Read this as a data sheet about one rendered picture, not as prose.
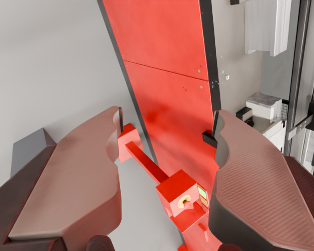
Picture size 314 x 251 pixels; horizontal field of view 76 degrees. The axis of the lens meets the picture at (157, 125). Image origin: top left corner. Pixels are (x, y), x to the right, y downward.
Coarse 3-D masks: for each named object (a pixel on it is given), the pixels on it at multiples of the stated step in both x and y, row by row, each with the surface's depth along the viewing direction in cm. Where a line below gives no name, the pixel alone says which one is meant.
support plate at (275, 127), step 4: (280, 120) 66; (272, 124) 65; (276, 124) 65; (280, 124) 66; (268, 128) 64; (272, 128) 64; (276, 128) 66; (280, 128) 67; (264, 132) 63; (268, 132) 64; (272, 132) 65; (276, 132) 67; (268, 136) 65
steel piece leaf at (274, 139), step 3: (279, 132) 67; (273, 135) 66; (276, 135) 67; (279, 135) 68; (270, 138) 65; (273, 138) 67; (276, 138) 68; (273, 141) 67; (276, 141) 68; (276, 144) 69
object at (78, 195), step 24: (96, 120) 10; (120, 120) 11; (72, 144) 8; (96, 144) 8; (48, 168) 7; (72, 168) 7; (96, 168) 7; (48, 192) 6; (72, 192) 6; (96, 192) 6; (120, 192) 7; (24, 216) 5; (48, 216) 5; (72, 216) 5; (96, 216) 6; (120, 216) 7; (72, 240) 6
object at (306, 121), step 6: (312, 102) 75; (312, 108) 75; (312, 114) 76; (306, 120) 74; (312, 120) 77; (294, 126) 73; (300, 126) 73; (306, 126) 80; (312, 126) 78; (288, 132) 71; (294, 132) 73; (288, 138) 72
